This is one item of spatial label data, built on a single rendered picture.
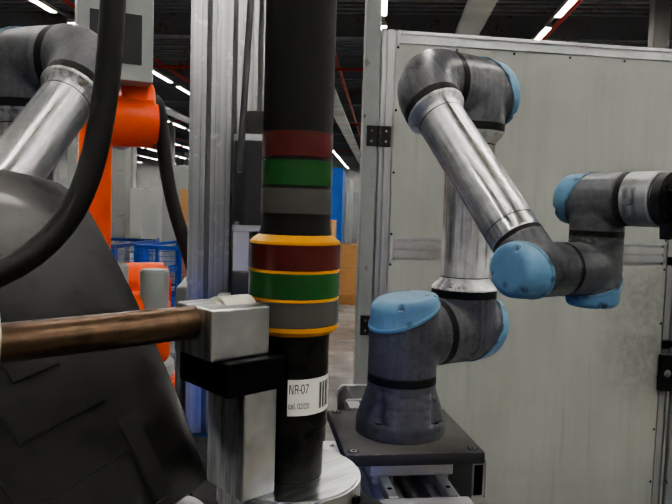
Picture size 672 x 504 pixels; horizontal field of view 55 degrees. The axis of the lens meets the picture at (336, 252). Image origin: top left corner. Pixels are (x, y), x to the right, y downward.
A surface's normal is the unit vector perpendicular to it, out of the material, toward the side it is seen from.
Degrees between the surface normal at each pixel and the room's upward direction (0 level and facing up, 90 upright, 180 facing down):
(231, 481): 90
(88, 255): 36
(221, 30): 90
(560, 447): 90
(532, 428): 90
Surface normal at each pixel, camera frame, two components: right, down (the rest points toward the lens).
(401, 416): -0.02, -0.23
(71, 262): 0.51, -0.75
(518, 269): -0.83, 0.01
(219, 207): 0.14, 0.07
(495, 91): 0.54, 0.08
